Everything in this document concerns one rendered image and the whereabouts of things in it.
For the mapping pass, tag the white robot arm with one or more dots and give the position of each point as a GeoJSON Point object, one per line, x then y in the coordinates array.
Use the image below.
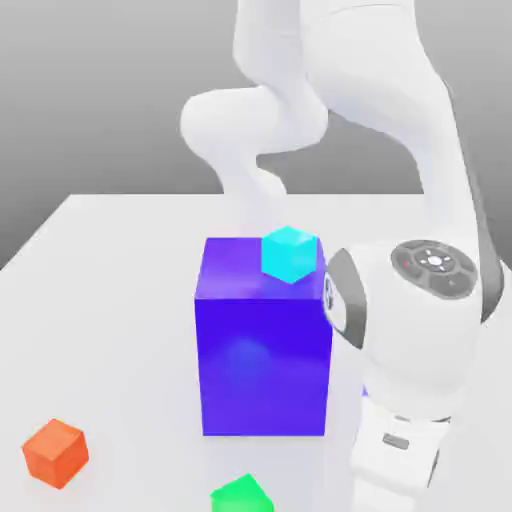
{"type": "Point", "coordinates": [384, 120]}

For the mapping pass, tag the small orange cube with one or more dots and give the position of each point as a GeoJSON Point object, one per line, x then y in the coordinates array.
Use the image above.
{"type": "Point", "coordinates": [54, 454]}

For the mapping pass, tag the small green cube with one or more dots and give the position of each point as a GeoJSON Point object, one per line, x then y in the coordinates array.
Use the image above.
{"type": "Point", "coordinates": [240, 496]}

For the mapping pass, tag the large blue box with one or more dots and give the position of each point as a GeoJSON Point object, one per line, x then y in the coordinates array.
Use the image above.
{"type": "Point", "coordinates": [260, 360]}

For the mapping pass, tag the small cyan cube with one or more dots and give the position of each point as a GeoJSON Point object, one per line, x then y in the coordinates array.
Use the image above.
{"type": "Point", "coordinates": [288, 256]}

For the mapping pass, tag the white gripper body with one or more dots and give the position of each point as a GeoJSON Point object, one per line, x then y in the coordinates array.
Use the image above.
{"type": "Point", "coordinates": [388, 498]}

